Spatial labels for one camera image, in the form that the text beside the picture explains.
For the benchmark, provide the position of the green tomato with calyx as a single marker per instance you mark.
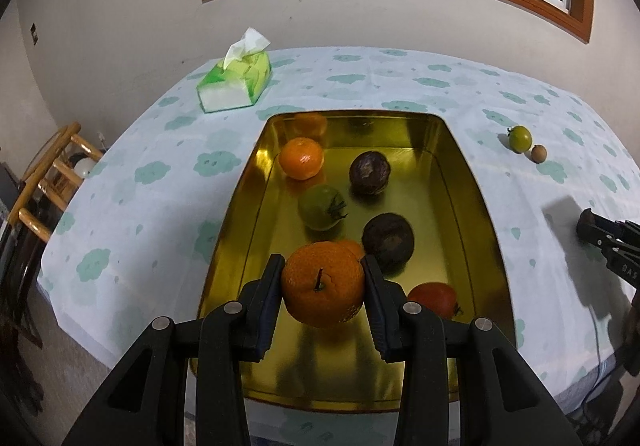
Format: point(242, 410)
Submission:
point(320, 208)

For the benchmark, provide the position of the black panel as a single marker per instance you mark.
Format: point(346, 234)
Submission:
point(5, 191)

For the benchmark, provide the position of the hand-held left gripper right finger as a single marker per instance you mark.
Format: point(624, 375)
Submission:
point(376, 296)

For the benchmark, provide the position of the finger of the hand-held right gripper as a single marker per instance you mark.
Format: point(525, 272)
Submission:
point(605, 230)

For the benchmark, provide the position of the orange with stem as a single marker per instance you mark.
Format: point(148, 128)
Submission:
point(310, 306)

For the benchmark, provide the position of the dark wooden chair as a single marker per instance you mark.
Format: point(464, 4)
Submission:
point(20, 316)

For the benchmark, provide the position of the red tomato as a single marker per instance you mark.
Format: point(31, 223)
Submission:
point(434, 298)

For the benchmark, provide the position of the smooth green tomato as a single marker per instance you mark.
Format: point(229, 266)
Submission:
point(520, 139)

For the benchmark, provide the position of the white round object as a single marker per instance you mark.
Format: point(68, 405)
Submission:
point(83, 167)

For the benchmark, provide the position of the bamboo chair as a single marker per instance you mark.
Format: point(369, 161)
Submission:
point(30, 216)

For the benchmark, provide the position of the gold metal tin box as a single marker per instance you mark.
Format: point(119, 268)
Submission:
point(440, 166)

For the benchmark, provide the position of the cloud print tablecloth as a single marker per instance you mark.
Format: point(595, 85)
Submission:
point(150, 206)

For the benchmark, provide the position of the green tissue box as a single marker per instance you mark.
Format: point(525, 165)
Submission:
point(235, 81)

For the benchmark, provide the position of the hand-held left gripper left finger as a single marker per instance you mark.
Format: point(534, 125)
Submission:
point(270, 291)

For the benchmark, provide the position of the small brown fruit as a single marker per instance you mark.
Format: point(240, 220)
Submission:
point(539, 154)

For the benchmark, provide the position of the dark wall switch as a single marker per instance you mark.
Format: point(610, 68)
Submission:
point(34, 34)

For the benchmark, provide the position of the dark purple passion fruit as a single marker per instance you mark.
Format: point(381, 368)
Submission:
point(370, 173)
point(388, 238)

